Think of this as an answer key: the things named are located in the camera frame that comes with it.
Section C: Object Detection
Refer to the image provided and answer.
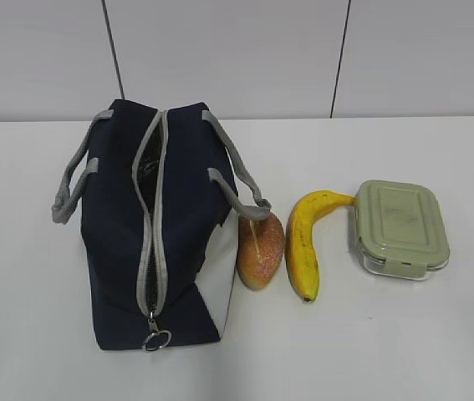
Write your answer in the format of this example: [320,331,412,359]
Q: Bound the orange bread roll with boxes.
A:
[237,213,284,291]

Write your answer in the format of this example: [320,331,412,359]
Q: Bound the navy and white lunch bag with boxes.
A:
[52,99,271,352]

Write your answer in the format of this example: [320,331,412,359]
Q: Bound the yellow banana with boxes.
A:
[285,190,355,302]

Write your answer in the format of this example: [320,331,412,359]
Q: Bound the green lidded glass container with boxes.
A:
[354,180,450,281]

